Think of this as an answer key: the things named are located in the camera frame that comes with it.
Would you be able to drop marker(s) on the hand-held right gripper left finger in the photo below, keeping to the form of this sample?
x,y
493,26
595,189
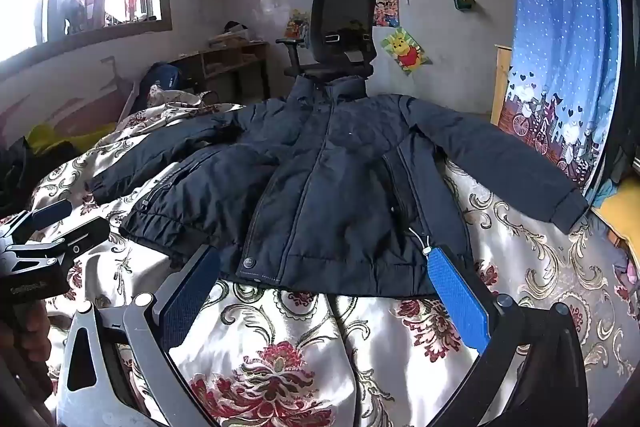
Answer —
x,y
192,299

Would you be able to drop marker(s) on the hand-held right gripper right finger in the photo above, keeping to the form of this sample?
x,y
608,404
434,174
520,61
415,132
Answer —
x,y
457,302

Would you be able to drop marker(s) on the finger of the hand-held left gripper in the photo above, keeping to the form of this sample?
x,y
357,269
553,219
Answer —
x,y
75,238
51,213

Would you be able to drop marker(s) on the dark navy padded jacket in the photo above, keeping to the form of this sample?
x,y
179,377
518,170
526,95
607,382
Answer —
x,y
325,187

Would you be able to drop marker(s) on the person's left hand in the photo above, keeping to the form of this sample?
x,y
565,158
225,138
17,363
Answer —
x,y
35,334

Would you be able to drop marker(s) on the dark cloth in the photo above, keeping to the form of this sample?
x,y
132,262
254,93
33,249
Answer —
x,y
17,172

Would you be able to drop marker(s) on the yellow-green cloth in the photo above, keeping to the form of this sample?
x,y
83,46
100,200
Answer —
x,y
45,136

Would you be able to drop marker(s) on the floral satin blanket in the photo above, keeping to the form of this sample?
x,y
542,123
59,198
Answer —
x,y
280,357

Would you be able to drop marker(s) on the blue backpack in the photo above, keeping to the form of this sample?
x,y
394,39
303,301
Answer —
x,y
162,78

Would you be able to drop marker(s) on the yellow fabric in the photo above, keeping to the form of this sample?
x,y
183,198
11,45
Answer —
x,y
622,212

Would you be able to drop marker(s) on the wooden desk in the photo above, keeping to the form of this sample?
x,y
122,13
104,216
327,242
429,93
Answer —
x,y
235,57

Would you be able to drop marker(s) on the yellow bear poster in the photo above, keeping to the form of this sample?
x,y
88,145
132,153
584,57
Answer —
x,y
407,52

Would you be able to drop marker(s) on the black and white bag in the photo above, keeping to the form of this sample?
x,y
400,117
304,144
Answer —
x,y
235,29

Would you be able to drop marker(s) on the blue printed curtain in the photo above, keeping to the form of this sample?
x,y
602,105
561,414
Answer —
x,y
560,32

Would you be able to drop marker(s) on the small cartoon poster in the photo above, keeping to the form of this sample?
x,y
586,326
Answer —
x,y
297,27

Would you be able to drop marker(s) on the small green box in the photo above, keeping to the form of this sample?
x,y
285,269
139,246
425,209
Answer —
x,y
465,3

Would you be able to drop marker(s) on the large cartoon poster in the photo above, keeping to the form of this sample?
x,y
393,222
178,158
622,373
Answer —
x,y
386,7

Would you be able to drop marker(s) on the black office chair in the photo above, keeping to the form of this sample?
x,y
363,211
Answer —
x,y
345,12

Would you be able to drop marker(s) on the wooden bed post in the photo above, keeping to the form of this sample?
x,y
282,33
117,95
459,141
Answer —
x,y
501,82

